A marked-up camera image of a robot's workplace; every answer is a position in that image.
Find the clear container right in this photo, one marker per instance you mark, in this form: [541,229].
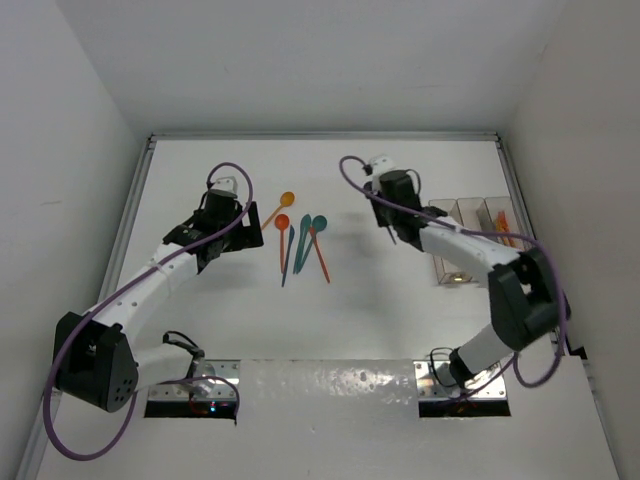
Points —
[494,204]

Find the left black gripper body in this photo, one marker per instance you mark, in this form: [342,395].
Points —
[232,240]

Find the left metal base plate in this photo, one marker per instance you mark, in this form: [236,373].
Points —
[220,375]

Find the dark blue knife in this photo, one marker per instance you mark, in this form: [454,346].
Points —
[287,255]

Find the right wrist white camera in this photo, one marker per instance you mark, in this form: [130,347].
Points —
[381,164]

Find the teal spoon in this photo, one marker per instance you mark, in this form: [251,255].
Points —
[318,224]

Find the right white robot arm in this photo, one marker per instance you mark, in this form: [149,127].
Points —
[525,300]

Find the dark blue spoon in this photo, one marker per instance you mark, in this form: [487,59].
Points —
[391,235]

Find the metal base plate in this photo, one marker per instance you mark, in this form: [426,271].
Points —
[220,375]
[435,385]

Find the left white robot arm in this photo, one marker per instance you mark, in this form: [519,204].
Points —
[96,353]

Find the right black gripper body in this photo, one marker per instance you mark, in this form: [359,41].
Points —
[384,216]

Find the orange fork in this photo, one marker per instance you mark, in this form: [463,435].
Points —
[501,225]

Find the yellow spoon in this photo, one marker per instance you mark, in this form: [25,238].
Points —
[286,200]

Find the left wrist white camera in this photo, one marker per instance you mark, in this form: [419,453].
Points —
[225,186]

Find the clear container middle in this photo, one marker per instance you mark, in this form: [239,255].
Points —
[473,213]

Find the clear container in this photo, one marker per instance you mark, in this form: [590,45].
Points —
[473,213]
[494,204]
[446,272]

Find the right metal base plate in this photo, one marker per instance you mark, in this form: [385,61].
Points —
[435,385]

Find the orange spoon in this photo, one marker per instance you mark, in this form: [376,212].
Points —
[282,223]

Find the clear container left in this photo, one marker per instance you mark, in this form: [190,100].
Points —
[446,272]

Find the wrist white camera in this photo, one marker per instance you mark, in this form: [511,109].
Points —
[381,164]
[225,186]

